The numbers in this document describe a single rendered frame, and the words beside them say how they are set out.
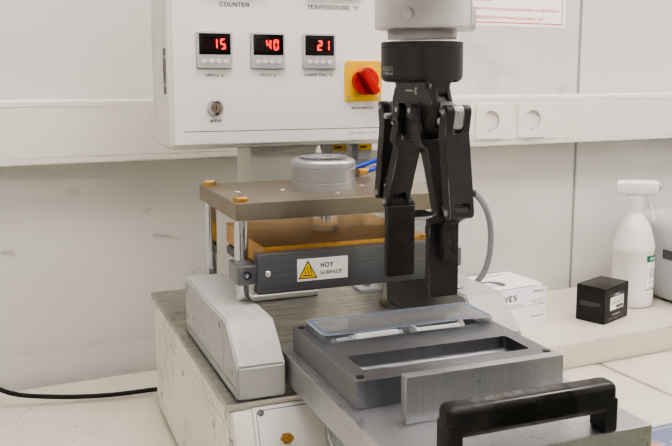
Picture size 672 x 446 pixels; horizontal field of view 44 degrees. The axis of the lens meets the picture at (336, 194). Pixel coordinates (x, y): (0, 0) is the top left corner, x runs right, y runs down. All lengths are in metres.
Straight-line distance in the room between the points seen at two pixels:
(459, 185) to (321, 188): 0.30
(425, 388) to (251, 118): 0.55
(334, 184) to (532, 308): 0.68
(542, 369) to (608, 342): 0.81
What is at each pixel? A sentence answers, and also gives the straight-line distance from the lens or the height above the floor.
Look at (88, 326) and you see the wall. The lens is 1.46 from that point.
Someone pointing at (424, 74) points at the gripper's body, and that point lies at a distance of 0.74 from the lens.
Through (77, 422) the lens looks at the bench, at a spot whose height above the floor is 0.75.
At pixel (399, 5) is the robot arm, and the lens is 0.74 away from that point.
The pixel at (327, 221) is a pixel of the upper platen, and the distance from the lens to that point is 1.01.
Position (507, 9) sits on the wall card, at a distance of 1.73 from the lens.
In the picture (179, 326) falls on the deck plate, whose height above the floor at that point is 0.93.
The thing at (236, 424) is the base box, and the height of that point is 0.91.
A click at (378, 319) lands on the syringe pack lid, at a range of 0.84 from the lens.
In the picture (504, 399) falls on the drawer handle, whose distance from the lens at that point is 0.64.
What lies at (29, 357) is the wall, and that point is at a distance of 1.46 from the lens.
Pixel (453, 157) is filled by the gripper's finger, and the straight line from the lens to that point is 0.72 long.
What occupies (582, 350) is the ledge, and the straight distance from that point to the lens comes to 1.51.
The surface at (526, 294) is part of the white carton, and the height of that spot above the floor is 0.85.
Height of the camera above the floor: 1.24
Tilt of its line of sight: 8 degrees down
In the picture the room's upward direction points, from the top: straight up
